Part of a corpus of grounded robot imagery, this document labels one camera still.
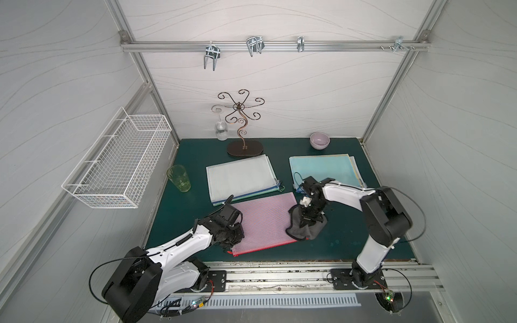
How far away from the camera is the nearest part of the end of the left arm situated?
0.62 meters

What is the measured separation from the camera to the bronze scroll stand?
898 millimetres

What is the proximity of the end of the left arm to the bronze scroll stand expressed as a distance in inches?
15.1
